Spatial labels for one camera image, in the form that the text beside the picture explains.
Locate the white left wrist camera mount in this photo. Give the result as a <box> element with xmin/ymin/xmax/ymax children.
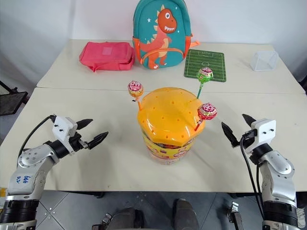
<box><xmin>52</xmin><ymin>115</ymin><xmax>78</xmax><ymax>141</ymax></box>

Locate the green soccer field mat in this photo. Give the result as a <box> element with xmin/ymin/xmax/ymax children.
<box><xmin>184</xmin><ymin>49</ymin><xmax>227</xmax><ymax>83</ymax></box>

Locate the black metal stand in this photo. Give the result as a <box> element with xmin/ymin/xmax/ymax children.
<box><xmin>0</xmin><ymin>80</ymin><xmax>28</xmax><ymax>117</ymax></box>

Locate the yellow wrapped lollipop orange stick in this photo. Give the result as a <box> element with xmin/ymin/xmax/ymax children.
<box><xmin>128</xmin><ymin>80</ymin><xmax>145</xmax><ymax>111</ymax></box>

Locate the pink fabric pouch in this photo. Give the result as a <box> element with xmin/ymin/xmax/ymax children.
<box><xmin>79</xmin><ymin>41</ymin><xmax>136</xmax><ymax>72</ymax></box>

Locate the red wrapped lollipop red stick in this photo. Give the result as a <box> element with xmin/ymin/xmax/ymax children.
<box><xmin>193</xmin><ymin>103</ymin><xmax>218</xmax><ymax>132</ymax></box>

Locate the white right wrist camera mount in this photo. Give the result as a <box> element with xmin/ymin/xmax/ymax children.
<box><xmin>250</xmin><ymin>118</ymin><xmax>277</xmax><ymax>145</ymax></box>

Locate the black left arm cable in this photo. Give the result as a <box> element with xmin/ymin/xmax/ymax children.
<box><xmin>17</xmin><ymin>115</ymin><xmax>57</xmax><ymax>160</ymax></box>

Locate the black metal bracket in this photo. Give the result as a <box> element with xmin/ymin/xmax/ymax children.
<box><xmin>92</xmin><ymin>211</ymin><xmax>113</xmax><ymax>230</ymax></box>
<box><xmin>226</xmin><ymin>202</ymin><xmax>246</xmax><ymax>230</ymax></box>

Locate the teal dinosaur backpack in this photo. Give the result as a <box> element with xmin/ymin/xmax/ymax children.
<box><xmin>131</xmin><ymin>0</ymin><xmax>201</xmax><ymax>70</ymax></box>

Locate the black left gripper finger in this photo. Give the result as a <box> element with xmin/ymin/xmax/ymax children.
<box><xmin>76</xmin><ymin>118</ymin><xmax>94</xmax><ymax>131</ymax></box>
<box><xmin>87</xmin><ymin>131</ymin><xmax>109</xmax><ymax>150</ymax></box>

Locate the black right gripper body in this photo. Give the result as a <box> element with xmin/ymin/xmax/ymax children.
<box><xmin>238</xmin><ymin>137</ymin><xmax>255</xmax><ymax>154</ymax></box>

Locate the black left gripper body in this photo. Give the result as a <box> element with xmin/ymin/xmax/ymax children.
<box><xmin>68</xmin><ymin>131</ymin><xmax>90</xmax><ymax>153</ymax></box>

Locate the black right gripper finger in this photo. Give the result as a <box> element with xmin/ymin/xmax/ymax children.
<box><xmin>221</xmin><ymin>121</ymin><xmax>241</xmax><ymax>148</ymax></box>
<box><xmin>242</xmin><ymin>114</ymin><xmax>256</xmax><ymax>128</ymax></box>

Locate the dark rounded shape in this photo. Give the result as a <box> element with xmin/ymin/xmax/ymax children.
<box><xmin>111</xmin><ymin>207</ymin><xmax>145</xmax><ymax>230</ymax></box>
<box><xmin>173</xmin><ymin>198</ymin><xmax>200</xmax><ymax>230</ymax></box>

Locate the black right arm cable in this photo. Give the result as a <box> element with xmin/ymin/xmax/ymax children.
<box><xmin>239</xmin><ymin>130</ymin><xmax>266</xmax><ymax>219</ymax></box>

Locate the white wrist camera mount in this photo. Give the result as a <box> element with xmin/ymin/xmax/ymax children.
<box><xmin>52</xmin><ymin>115</ymin><xmax>78</xmax><ymax>141</ymax></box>
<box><xmin>250</xmin><ymin>118</ymin><xmax>277</xmax><ymax>145</ymax></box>

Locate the yellow lidded lollipop tub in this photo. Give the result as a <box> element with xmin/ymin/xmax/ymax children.
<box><xmin>137</xmin><ymin>87</ymin><xmax>206</xmax><ymax>166</ymax></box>

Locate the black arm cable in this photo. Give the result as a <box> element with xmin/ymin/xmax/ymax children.
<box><xmin>239</xmin><ymin>130</ymin><xmax>266</xmax><ymax>219</ymax></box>
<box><xmin>17</xmin><ymin>115</ymin><xmax>57</xmax><ymax>160</ymax></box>

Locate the clear plastic box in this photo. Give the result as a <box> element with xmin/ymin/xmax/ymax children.
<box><xmin>251</xmin><ymin>50</ymin><xmax>280</xmax><ymax>72</ymax></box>

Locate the green wrapped lollipop green stick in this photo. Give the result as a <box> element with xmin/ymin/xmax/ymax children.
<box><xmin>196</xmin><ymin>67</ymin><xmax>214</xmax><ymax>100</ymax></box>

